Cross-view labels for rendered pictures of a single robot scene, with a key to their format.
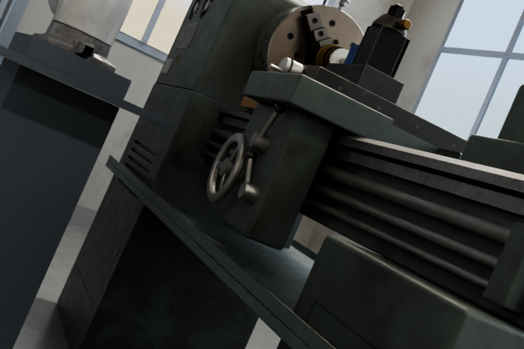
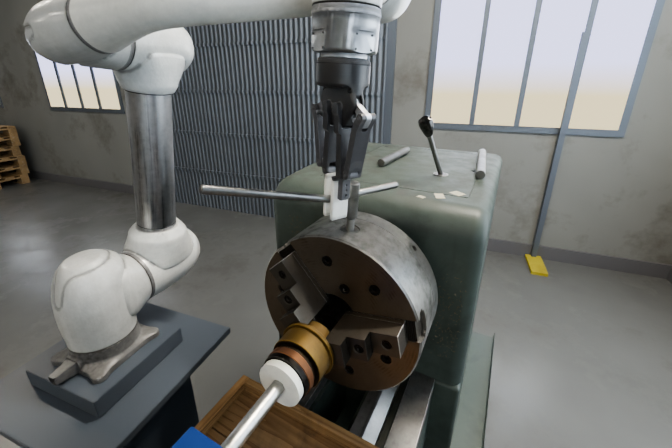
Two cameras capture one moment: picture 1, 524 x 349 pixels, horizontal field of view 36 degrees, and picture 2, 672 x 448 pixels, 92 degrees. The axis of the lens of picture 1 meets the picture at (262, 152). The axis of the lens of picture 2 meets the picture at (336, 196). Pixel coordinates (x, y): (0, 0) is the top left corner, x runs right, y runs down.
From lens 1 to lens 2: 212 cm
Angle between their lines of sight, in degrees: 52
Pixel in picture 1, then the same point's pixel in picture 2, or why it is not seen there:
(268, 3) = (303, 214)
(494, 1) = not seen: outside the picture
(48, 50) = (37, 380)
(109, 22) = (77, 338)
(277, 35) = (268, 289)
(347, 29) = (353, 265)
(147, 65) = (480, 137)
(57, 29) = not seen: hidden behind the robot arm
